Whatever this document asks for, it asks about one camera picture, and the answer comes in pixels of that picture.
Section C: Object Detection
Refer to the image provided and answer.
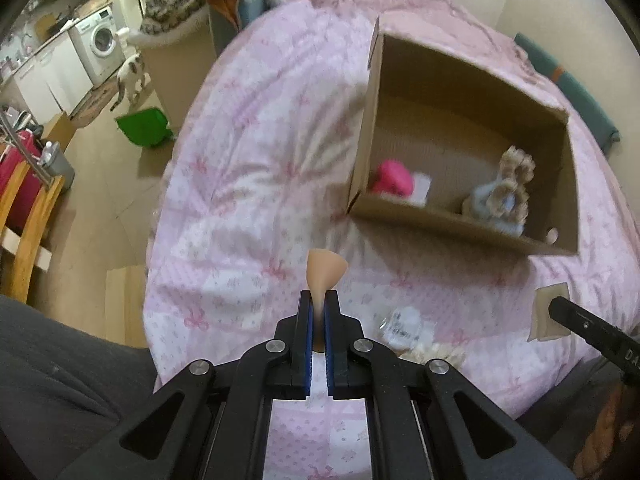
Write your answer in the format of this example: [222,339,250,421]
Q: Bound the light blue plush toy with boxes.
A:
[461,179,528,236]

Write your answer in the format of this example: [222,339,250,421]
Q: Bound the beige brown scrunchie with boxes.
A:
[486,145,536,226]

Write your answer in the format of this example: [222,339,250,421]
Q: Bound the beige silicone cup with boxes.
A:
[307,248,348,294]

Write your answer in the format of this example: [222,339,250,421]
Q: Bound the white sock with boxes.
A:
[408,172,432,207]

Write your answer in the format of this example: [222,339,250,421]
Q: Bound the pink rubber duck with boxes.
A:
[371,159,414,197]

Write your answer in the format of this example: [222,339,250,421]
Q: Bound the person's right hand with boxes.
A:
[572,384,639,479]

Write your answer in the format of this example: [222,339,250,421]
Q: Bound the small cardboard piece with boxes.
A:
[527,283,570,341]

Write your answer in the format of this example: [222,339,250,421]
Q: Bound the cream fabric scrunchie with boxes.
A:
[399,342,465,367]

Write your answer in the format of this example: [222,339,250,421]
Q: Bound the clear plastic labelled bag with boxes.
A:
[378,307,435,352]

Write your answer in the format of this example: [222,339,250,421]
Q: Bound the grey trousers leg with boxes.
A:
[1,297,156,479]

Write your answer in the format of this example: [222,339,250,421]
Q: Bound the teal headboard cushion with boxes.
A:
[514,32,620,157]

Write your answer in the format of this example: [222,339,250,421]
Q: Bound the wooden chair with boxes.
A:
[1,162,64,304]

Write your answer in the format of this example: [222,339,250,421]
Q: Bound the open brown cardboard box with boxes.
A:
[347,27,579,256]

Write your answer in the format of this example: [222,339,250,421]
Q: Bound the pink patterned bed quilt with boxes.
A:
[144,0,639,416]

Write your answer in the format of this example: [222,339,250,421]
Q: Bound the grey small trash can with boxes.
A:
[40,141,75,192]

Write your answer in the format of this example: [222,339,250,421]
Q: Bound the red suitcase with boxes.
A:
[0,129,44,233]

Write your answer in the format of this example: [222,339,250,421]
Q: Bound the brown floor mat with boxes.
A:
[70,76,118,128]

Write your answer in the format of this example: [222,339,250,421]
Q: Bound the white calico cat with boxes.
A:
[110,53,146,112]

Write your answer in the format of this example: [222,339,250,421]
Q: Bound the beige sofa armrest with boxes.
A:
[128,8,217,134]

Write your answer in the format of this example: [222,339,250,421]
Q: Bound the white kitchen cabinets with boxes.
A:
[1,32,92,124]

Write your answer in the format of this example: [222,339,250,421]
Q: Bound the white washing machine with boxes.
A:
[70,4,125,88]

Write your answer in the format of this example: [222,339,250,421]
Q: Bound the teal orange pillow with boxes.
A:
[206,0,284,56]

